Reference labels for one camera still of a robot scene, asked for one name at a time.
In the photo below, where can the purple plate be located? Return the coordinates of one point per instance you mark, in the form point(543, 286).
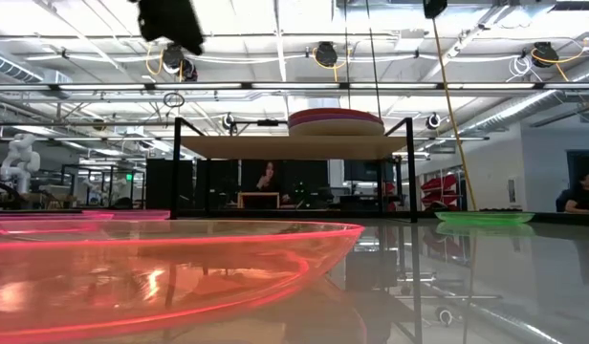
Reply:
point(318, 119)

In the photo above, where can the coral red plate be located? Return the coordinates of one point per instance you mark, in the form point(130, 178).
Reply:
point(333, 112)

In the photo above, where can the orange translucent plate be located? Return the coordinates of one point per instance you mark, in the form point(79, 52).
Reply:
point(132, 286)

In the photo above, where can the green translucent plate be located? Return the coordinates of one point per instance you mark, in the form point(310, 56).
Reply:
point(486, 218)

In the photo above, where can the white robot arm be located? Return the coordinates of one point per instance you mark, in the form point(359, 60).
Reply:
point(19, 162)

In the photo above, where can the person behind shelf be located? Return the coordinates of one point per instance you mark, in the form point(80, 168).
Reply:
point(270, 184)

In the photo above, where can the long ceiling light bar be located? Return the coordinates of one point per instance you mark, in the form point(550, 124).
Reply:
point(395, 86)

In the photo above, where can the red storage bins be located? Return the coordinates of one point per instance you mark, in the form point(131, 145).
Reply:
point(442, 184)

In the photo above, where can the seated person at desk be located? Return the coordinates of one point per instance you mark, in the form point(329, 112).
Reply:
point(583, 193)

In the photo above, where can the wooden shelf with black frame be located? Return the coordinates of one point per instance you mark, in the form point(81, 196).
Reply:
point(294, 148)

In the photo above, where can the small wooden frame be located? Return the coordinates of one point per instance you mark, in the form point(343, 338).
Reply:
point(258, 194)

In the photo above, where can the silver ceiling duct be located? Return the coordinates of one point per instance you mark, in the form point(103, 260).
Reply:
point(524, 107)

